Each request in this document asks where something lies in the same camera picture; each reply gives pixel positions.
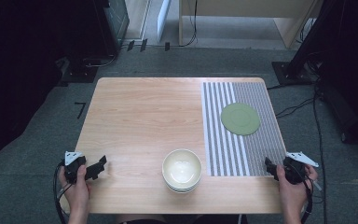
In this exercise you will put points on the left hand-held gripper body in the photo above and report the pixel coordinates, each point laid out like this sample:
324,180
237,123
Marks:
74,163

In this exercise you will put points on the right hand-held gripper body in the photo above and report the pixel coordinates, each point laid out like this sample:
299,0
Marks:
296,168

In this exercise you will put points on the person's right hand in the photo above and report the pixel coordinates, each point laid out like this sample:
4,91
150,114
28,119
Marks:
292,193

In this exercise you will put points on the person's left hand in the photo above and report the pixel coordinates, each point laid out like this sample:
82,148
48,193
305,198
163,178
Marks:
77,193

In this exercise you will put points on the grey white striped placemat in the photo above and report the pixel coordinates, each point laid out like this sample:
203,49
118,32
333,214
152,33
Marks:
261,149

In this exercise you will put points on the green round plate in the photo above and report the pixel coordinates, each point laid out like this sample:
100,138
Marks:
240,119

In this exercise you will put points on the cream ceramic bowl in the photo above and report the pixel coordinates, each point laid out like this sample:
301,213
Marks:
181,169

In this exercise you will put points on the dark glass cabinet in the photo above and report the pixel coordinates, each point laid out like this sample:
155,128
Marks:
116,21

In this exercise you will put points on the white panel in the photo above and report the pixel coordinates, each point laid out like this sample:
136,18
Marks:
163,18

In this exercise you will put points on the black stand with base plate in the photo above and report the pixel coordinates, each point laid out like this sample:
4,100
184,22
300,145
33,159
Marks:
295,67
80,73

